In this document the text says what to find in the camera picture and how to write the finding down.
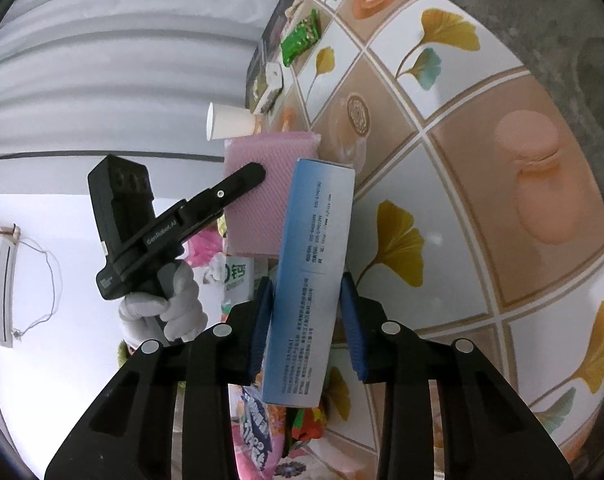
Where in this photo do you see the purple snack bag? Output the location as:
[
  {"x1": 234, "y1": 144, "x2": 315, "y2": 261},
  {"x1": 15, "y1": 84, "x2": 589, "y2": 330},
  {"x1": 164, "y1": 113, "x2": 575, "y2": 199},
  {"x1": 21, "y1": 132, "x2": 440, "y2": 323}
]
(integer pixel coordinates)
[{"x1": 229, "y1": 385, "x2": 290, "y2": 480}]

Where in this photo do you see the pink plastic bag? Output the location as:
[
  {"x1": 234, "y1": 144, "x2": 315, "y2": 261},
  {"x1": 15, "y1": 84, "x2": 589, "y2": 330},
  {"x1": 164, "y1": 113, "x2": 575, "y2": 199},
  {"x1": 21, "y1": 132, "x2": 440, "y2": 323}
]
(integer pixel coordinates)
[{"x1": 184, "y1": 225, "x2": 228, "y2": 271}]

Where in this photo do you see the person's left hand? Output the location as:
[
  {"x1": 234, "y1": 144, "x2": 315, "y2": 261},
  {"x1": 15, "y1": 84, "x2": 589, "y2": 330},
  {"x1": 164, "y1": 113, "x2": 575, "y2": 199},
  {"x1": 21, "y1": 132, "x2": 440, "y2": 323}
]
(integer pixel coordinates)
[{"x1": 118, "y1": 260, "x2": 208, "y2": 349}]

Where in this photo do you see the small white box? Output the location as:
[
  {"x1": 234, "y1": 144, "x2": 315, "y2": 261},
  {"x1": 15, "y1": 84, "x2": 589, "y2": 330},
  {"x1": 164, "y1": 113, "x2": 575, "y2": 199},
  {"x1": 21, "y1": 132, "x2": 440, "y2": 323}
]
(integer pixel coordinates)
[{"x1": 252, "y1": 85, "x2": 283, "y2": 115}]

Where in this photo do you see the ginkgo leaf patterned tablecloth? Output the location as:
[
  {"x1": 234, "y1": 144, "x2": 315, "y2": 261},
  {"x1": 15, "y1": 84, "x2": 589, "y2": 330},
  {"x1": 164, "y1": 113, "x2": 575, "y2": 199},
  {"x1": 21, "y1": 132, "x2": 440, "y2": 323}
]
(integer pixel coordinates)
[{"x1": 252, "y1": 0, "x2": 604, "y2": 480}]

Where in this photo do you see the white cord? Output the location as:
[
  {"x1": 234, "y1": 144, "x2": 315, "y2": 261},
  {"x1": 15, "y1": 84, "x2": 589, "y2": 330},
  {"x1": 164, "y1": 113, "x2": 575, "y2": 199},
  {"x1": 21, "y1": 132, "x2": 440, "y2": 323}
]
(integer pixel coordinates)
[{"x1": 0, "y1": 225, "x2": 64, "y2": 342}]

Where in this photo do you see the grey curtain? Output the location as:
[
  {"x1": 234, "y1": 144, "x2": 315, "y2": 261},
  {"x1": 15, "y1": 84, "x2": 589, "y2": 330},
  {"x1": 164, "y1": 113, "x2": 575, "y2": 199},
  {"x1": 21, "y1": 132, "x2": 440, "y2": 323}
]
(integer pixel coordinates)
[{"x1": 0, "y1": 0, "x2": 293, "y2": 163}]

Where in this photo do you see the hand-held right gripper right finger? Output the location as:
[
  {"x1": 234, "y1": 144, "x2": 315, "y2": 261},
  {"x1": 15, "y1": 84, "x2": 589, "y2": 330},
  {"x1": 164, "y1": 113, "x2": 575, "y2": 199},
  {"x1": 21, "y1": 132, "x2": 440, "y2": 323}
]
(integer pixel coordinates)
[{"x1": 338, "y1": 271, "x2": 570, "y2": 480}]

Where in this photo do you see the dark printed board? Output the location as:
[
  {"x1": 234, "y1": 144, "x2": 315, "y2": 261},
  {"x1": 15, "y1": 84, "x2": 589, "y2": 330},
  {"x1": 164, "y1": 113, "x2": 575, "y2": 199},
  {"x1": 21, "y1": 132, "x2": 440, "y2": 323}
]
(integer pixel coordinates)
[{"x1": 245, "y1": 0, "x2": 333, "y2": 111}]

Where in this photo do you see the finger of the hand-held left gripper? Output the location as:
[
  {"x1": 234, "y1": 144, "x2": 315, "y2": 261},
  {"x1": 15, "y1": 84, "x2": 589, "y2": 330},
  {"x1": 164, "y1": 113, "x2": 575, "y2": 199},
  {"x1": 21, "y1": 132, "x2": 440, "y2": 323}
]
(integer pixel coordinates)
[{"x1": 182, "y1": 161, "x2": 268, "y2": 228}]

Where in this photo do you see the green snack packet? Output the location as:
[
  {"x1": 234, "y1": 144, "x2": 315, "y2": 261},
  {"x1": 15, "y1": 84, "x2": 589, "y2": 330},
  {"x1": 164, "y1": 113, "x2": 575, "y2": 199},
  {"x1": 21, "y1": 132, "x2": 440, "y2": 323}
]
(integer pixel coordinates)
[{"x1": 280, "y1": 10, "x2": 323, "y2": 67}]

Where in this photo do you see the pink sponge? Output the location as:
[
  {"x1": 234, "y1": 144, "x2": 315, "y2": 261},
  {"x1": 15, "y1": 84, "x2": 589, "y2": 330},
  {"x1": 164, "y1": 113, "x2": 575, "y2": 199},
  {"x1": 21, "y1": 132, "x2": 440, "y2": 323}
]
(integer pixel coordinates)
[{"x1": 223, "y1": 129, "x2": 320, "y2": 257}]

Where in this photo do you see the blue and white carton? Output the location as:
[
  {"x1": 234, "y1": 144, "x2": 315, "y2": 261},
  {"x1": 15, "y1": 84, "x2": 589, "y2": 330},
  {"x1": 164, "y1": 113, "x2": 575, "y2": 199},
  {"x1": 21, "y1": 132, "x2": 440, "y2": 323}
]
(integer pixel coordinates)
[{"x1": 261, "y1": 157, "x2": 357, "y2": 409}]

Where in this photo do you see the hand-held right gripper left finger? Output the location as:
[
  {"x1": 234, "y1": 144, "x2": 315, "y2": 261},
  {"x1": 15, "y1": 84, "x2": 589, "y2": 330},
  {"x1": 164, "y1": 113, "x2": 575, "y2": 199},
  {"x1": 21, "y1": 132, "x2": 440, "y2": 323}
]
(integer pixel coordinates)
[{"x1": 44, "y1": 276, "x2": 275, "y2": 480}]

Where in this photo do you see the white paper cup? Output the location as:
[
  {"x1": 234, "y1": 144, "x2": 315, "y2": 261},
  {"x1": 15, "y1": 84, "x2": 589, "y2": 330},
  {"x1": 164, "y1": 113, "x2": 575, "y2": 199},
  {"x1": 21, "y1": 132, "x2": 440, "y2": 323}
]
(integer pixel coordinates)
[{"x1": 205, "y1": 102, "x2": 263, "y2": 142}]

